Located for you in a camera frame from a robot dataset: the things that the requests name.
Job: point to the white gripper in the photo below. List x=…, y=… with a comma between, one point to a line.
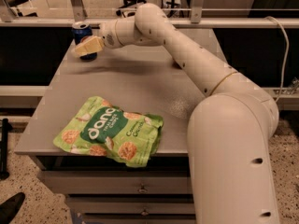
x=107, y=36

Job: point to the blue pepsi can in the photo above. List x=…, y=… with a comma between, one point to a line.
x=80, y=30

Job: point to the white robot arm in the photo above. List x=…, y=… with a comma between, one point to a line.
x=228, y=132

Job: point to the grey metal railing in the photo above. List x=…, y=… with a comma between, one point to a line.
x=199, y=13

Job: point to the black office chair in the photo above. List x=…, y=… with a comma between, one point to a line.
x=132, y=0

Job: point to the green rice chips bag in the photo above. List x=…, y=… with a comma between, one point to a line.
x=103, y=130

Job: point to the black stand pole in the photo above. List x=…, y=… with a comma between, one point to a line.
x=5, y=127

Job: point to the grey top drawer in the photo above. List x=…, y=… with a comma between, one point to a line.
x=116, y=182

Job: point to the grey drawer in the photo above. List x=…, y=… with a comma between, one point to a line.
x=132, y=205
x=116, y=182
x=135, y=219

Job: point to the grey middle drawer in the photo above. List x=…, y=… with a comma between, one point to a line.
x=132, y=205

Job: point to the grey bottom drawer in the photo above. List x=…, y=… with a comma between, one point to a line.
x=135, y=219

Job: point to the black shoe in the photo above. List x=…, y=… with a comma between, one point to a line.
x=10, y=208

